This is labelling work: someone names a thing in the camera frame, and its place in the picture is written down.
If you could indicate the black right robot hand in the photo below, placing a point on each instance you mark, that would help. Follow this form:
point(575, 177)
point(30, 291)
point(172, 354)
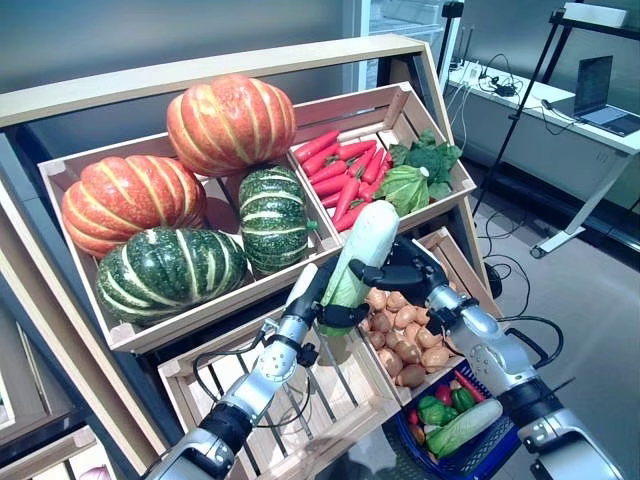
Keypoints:
point(415, 275)

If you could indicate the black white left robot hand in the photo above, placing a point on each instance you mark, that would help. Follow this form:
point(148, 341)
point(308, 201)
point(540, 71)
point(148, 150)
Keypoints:
point(302, 295)

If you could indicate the white green napa cabbage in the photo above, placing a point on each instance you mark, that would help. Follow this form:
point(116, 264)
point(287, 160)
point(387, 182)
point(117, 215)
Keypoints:
point(370, 235)
point(470, 422)

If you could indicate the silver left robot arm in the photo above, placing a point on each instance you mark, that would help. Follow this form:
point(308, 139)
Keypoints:
point(270, 370)

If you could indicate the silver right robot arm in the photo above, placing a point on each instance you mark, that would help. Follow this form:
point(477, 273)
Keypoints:
point(500, 350)

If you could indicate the blue plastic shopping basket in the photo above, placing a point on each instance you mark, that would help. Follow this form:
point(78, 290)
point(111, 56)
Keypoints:
point(492, 447)

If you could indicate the brown potato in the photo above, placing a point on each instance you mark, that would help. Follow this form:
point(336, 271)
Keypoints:
point(390, 361)
point(376, 340)
point(427, 337)
point(375, 298)
point(422, 316)
point(411, 375)
point(405, 316)
point(395, 340)
point(395, 301)
point(407, 352)
point(435, 357)
point(382, 320)

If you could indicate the wooden potato crate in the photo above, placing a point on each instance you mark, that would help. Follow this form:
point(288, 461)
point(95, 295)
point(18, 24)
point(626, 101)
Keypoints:
point(465, 280)

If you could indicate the large wooden pumpkin crate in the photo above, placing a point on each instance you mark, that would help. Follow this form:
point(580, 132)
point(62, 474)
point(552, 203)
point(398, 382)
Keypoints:
point(225, 310)

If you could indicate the black round stand base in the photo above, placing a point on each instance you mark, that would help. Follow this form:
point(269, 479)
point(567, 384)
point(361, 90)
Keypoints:
point(495, 281)

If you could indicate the green pumpkin with green stem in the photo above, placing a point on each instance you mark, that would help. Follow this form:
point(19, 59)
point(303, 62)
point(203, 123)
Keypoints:
point(272, 220)

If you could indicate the light green leafy cabbage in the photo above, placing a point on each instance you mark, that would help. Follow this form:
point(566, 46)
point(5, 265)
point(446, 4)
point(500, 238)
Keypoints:
point(405, 192)

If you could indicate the slatted wooden crate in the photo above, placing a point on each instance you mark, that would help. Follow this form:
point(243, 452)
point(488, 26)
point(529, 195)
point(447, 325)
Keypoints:
point(220, 344)

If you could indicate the dark green broccoli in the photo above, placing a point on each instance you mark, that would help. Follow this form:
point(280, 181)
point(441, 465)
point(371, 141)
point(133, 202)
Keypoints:
point(430, 155)

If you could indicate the small red tomato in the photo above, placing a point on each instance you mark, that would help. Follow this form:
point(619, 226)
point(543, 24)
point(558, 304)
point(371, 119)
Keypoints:
point(443, 395)

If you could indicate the small toy carrot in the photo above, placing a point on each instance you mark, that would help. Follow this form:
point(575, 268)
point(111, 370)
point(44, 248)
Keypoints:
point(470, 386)

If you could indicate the green striped pumpkin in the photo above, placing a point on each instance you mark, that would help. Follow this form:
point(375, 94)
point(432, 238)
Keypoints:
point(170, 275)

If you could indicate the small green bell pepper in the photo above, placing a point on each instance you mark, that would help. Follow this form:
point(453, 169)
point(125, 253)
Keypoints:
point(463, 400)

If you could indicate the small round green cabbage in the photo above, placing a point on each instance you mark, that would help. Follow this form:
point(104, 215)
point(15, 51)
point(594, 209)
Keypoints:
point(435, 411)

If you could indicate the tiny red vegetable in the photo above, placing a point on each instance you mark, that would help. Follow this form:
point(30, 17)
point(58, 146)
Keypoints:
point(413, 416)

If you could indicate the small orange vegetable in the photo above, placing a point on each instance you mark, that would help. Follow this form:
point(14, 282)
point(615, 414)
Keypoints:
point(418, 434)

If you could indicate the wooden carrot crate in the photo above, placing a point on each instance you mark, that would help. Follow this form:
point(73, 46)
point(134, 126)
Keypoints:
point(350, 112)

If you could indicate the orange striped pumpkin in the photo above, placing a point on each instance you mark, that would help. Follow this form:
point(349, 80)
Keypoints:
point(130, 200)
point(230, 125)

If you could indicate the black metal stand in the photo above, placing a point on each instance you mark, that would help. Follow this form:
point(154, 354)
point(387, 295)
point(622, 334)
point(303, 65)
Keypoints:
point(517, 117)

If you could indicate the black power adapter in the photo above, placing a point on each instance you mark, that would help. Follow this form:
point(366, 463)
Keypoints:
point(505, 91)

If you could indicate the wooden vegetable display rack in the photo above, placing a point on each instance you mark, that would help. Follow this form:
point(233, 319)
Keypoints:
point(200, 75)

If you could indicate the grey laptop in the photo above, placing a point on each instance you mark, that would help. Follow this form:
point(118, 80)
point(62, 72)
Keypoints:
point(592, 85)

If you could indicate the brown wooden box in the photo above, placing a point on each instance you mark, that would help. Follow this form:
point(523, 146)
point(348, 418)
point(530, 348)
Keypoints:
point(30, 380)

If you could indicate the white box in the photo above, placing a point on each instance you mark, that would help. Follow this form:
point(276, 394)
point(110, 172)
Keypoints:
point(595, 15)

